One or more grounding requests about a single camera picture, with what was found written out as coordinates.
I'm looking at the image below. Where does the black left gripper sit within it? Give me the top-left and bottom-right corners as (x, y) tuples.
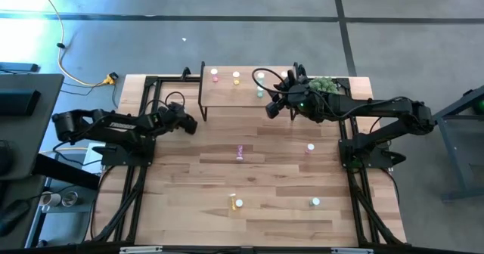
(157, 101), (199, 136)

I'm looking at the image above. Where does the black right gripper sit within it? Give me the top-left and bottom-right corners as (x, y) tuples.
(265, 89), (327, 122)

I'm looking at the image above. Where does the green plant in patterned pot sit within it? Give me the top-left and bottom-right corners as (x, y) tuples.
(308, 76), (340, 94)

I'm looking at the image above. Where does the black desk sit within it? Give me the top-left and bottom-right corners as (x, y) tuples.
(0, 72), (65, 181)

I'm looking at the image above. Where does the black rectangular device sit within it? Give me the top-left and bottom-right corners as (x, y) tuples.
(0, 88), (42, 117)

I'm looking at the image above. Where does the black power strip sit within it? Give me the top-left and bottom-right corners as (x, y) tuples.
(0, 61), (40, 73)

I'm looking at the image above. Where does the black computer mouse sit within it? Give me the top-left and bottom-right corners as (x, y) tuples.
(0, 199), (31, 238)

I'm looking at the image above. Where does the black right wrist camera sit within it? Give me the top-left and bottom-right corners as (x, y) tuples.
(284, 72), (304, 94)

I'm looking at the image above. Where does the black camera cable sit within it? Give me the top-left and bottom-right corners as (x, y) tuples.
(252, 67), (286, 96)
(164, 90), (187, 110)

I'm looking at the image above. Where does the wooden shelf black metal frame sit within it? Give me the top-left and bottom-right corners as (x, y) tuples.
(197, 60), (299, 122)

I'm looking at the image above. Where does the yellow extension cable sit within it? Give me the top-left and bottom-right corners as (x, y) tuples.
(33, 0), (116, 88)

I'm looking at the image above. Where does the silver mounting bracket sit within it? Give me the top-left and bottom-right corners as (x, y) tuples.
(119, 246), (163, 254)
(331, 247), (374, 254)

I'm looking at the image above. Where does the grey metal table frame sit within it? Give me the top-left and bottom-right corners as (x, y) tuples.
(433, 84), (484, 204)

